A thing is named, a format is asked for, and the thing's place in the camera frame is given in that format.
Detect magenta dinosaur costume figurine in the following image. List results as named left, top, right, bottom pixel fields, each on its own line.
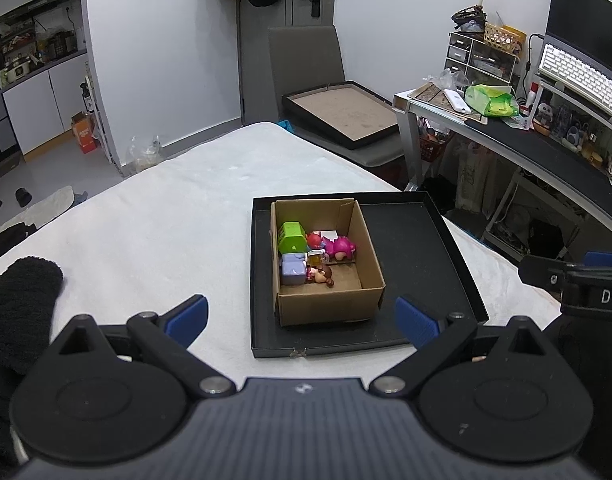
left=323, top=236, right=357, bottom=262

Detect brown cardboard box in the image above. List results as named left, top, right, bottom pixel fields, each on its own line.
left=270, top=198, right=386, bottom=327

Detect brown hair doll figurine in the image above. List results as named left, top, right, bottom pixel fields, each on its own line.
left=306, top=266, right=334, bottom=287

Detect red hat gold figurine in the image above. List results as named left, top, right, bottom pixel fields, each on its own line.
left=306, top=231, right=329, bottom=266

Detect lavender toy sofa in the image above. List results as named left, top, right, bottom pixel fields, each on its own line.
left=280, top=252, right=308, bottom=286

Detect white power adapter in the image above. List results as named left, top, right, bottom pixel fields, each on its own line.
left=319, top=230, right=338, bottom=240

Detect green hexagonal toy block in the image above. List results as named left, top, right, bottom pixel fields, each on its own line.
left=278, top=221, right=307, bottom=255

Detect black curved desk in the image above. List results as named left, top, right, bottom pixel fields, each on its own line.
left=393, top=90, right=612, bottom=232

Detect black shallow tray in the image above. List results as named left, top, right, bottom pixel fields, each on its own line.
left=251, top=192, right=488, bottom=358

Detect white table cloth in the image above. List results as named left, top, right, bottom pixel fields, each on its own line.
left=0, top=120, right=562, bottom=478

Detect black fuzzy sleeve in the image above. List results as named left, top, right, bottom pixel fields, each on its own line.
left=0, top=257, right=63, bottom=479

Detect white keyboard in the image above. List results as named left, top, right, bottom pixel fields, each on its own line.
left=539, top=44, right=612, bottom=117

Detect green plastic bag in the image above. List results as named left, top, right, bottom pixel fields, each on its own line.
left=465, top=84, right=519, bottom=118

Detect white phone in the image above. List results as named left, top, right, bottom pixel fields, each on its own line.
left=443, top=89, right=472, bottom=115

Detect grey drawer organizer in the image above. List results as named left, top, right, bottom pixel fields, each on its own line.
left=445, top=32, right=517, bottom=86

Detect orange cardboard box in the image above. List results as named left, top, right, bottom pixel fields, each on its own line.
left=71, top=112, right=97, bottom=154

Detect black computer monitor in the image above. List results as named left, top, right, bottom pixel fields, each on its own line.
left=545, top=0, right=612, bottom=71

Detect wicker basket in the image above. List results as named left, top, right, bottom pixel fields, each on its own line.
left=484, top=22, right=526, bottom=58

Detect black framed cork board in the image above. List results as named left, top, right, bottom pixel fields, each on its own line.
left=282, top=81, right=398, bottom=150

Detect white cabinet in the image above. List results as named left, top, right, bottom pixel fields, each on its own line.
left=2, top=53, right=88, bottom=155

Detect grey chair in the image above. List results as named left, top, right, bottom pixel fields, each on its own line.
left=268, top=26, right=403, bottom=169

